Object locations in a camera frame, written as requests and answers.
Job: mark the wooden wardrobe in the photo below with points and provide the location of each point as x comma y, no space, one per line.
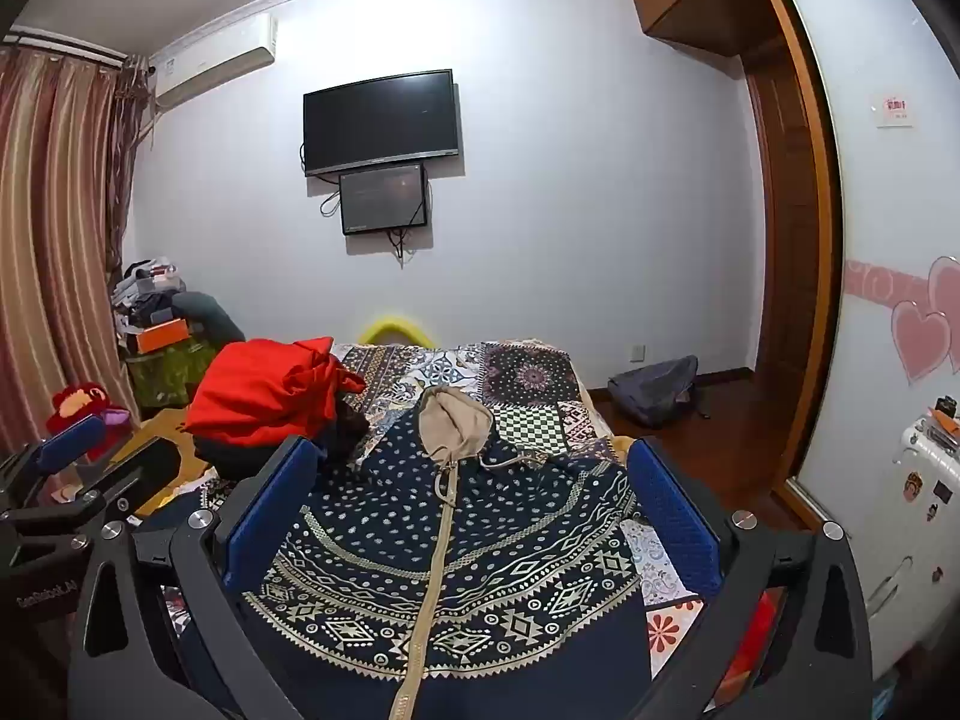
787,240

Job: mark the navy patterned hooded garment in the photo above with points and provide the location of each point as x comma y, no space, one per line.
465,577

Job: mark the wall socket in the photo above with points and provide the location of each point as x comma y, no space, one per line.
637,352

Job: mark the white paper label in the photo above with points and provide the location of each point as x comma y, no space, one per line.
892,111

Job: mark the curtain rail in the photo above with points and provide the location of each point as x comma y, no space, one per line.
67,45

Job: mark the black wall television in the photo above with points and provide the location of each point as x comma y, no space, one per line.
379,120

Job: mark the orange box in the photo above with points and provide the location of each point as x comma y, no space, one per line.
161,335

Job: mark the white suitcase with stickers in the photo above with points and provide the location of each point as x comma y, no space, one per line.
911,517

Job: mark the white sliding door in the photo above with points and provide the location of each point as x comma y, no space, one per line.
885,187

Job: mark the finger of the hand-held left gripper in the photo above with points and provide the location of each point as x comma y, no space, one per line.
75,435
150,461

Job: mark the red plush toy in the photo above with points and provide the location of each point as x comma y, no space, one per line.
71,400

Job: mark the striped curtain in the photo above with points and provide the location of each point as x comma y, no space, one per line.
52,240

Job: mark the patchwork bedspread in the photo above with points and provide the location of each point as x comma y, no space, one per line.
525,379

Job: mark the yellow curved object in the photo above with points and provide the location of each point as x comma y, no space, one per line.
396,328

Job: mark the dark teal bag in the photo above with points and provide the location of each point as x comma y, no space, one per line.
214,319

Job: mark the green bag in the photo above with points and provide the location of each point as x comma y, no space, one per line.
165,375

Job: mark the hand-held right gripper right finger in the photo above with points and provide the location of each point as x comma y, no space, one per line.
675,517

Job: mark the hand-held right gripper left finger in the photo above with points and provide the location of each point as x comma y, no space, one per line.
262,514

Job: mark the grey backpack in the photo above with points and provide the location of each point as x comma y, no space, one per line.
652,390

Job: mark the red garment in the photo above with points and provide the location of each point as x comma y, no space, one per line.
255,390

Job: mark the small black wall monitor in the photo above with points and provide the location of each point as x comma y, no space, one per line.
382,199

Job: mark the white air conditioner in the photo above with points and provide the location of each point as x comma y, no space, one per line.
217,64

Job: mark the orange printed blanket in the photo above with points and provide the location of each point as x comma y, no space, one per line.
169,421

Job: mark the pink heart sticker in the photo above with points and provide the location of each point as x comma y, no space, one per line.
919,330

